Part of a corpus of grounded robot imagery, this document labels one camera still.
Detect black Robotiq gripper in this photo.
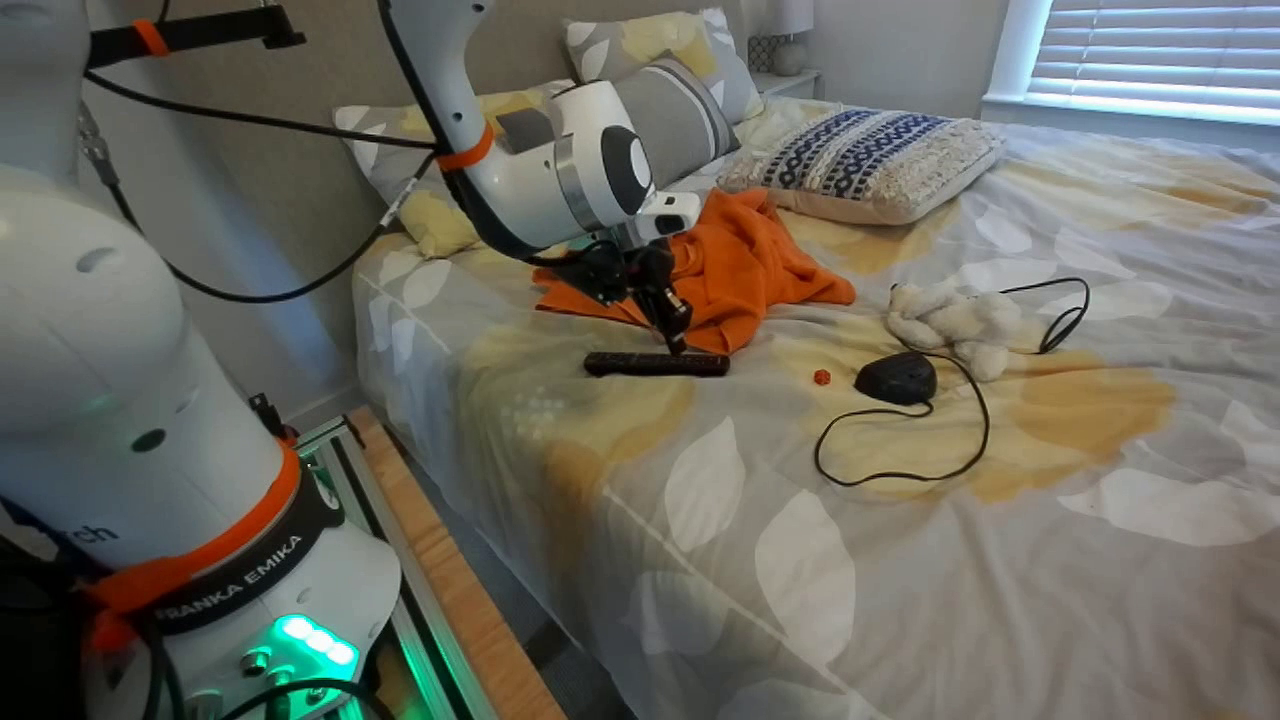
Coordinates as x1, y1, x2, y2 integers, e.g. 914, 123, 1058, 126
611, 236, 702, 359

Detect black remote control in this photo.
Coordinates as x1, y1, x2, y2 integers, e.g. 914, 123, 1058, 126
579, 348, 737, 379

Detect orange cloth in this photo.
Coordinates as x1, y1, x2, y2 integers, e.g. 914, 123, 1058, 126
531, 184, 859, 359

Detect grey striped pillow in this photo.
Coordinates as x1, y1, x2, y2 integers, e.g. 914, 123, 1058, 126
609, 56, 745, 187

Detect blue white patterned pillow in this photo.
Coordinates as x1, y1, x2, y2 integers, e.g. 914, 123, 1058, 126
713, 105, 1008, 232

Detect dark nightstand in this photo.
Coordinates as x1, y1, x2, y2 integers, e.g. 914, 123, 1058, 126
747, 68, 824, 105

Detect yellow grey floral pillow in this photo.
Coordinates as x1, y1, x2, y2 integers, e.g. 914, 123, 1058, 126
561, 4, 769, 126
329, 74, 579, 265

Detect white crumpled cloth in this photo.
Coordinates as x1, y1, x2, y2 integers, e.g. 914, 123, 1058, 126
879, 274, 1028, 385

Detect grey bedside lamp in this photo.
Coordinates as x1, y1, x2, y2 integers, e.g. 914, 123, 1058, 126
747, 0, 822, 79

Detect wooden board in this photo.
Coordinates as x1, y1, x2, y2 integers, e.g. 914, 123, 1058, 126
344, 403, 568, 720

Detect floral yellow grey bedspread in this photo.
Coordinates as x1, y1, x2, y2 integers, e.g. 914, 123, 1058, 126
350, 95, 1280, 720

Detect green lit robot stand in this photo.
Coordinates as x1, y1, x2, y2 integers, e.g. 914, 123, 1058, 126
294, 414, 472, 720

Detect black bar with orange tape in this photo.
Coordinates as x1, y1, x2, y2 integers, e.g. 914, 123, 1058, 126
83, 0, 311, 71

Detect white window blinds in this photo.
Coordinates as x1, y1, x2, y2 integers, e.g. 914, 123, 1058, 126
1031, 0, 1280, 105

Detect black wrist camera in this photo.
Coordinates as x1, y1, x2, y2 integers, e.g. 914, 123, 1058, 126
572, 239, 633, 308

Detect orange cable strap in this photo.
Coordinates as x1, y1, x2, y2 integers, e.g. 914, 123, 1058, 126
78, 434, 311, 658
434, 123, 504, 174

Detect black computer mouse with cable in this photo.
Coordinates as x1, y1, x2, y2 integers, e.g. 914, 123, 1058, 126
808, 271, 1098, 492

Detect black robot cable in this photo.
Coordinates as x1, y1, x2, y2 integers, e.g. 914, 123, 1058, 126
78, 62, 448, 156
78, 95, 453, 308

